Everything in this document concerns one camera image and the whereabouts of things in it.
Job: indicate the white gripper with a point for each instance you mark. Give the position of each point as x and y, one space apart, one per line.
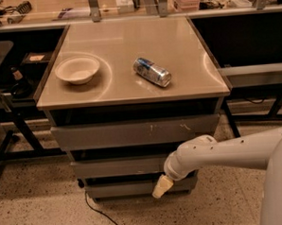
171 173

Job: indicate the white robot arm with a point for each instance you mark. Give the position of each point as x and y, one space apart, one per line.
261 150

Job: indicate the grey top drawer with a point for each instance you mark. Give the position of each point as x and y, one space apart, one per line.
134 133

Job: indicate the grey drawer cabinet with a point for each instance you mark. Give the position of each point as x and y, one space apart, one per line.
117 93

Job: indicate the silver blue soda can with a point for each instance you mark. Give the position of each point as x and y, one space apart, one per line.
152 72

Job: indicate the white paper bowl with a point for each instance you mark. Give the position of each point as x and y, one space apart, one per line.
77 70

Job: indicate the dark bottle on shelf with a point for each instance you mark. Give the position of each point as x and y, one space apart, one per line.
22 87

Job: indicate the white tissue box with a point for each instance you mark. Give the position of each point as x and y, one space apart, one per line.
124 6

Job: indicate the black coiled tool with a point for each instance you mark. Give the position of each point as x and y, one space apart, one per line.
20 12

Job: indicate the grey right bench frame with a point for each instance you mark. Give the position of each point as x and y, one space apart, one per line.
253 81

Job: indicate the black side table frame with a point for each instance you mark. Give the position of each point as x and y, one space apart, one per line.
13 118

